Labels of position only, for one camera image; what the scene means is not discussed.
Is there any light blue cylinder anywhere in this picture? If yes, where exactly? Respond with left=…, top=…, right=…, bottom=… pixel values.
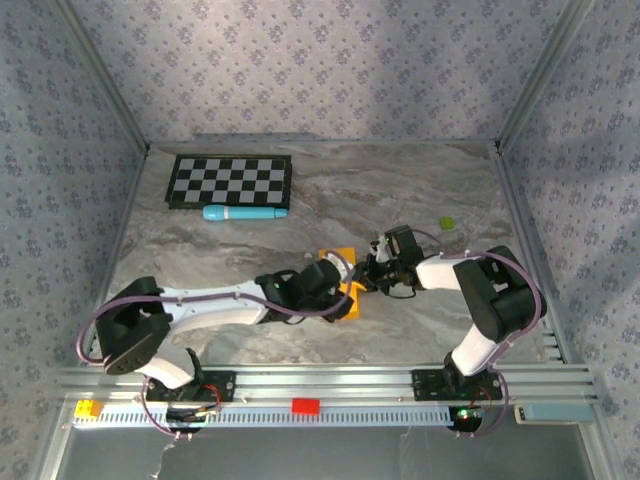
left=202, top=203, right=290, bottom=222

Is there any black and white chessboard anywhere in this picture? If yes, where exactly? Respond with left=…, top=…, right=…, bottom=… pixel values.
left=164, top=153, right=294, bottom=211

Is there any grey metal panel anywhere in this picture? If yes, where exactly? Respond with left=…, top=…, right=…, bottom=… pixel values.
left=64, top=427, right=589, bottom=480

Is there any black controller board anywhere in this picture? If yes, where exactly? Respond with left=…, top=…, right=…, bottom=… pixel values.
left=446, top=405, right=490, bottom=435
left=164, top=407, right=222, bottom=435

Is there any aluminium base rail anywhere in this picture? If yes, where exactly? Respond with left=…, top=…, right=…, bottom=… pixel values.
left=54, top=364, right=601, bottom=405

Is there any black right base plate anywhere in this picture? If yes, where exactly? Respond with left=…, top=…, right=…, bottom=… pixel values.
left=410, top=368, right=504, bottom=402

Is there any white slotted cable duct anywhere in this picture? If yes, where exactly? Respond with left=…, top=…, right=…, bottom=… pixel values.
left=72, top=403, right=454, bottom=429

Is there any aluminium back rail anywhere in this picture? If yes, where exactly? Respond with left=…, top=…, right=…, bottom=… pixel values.
left=147, top=133, right=501, bottom=149

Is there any aluminium side rail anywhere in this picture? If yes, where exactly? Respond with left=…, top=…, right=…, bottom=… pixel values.
left=492, top=144, right=574, bottom=366
left=77, top=147, right=151, bottom=366

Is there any aluminium frame post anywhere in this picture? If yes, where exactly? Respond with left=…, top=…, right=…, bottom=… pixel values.
left=494, top=0, right=597, bottom=151
left=53, top=0, right=151, bottom=152

